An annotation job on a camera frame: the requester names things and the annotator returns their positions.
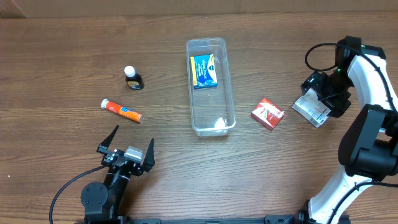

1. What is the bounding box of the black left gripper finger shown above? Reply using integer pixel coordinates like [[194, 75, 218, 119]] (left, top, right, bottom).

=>
[[142, 138, 155, 172], [100, 125, 119, 148]]

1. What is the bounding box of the red white small box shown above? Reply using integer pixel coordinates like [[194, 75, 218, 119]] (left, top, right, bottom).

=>
[[251, 98, 285, 131]]

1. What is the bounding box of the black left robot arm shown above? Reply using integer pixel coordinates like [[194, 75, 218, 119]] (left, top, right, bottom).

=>
[[81, 127, 155, 223]]

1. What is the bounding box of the dark bottle white cap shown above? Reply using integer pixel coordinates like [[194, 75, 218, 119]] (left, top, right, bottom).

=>
[[124, 65, 144, 90]]

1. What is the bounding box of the white plaster box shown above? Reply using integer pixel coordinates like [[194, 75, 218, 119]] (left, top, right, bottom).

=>
[[292, 89, 331, 128]]

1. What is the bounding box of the clear plastic container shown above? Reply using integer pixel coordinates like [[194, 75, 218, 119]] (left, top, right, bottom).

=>
[[186, 37, 236, 137]]

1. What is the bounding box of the orange tablet tube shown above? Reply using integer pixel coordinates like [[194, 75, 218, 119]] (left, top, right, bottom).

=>
[[101, 98, 143, 123]]

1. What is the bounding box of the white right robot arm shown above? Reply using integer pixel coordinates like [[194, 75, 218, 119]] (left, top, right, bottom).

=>
[[293, 36, 397, 223]]

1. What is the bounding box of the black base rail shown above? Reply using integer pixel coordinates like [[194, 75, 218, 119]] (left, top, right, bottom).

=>
[[74, 214, 351, 224]]

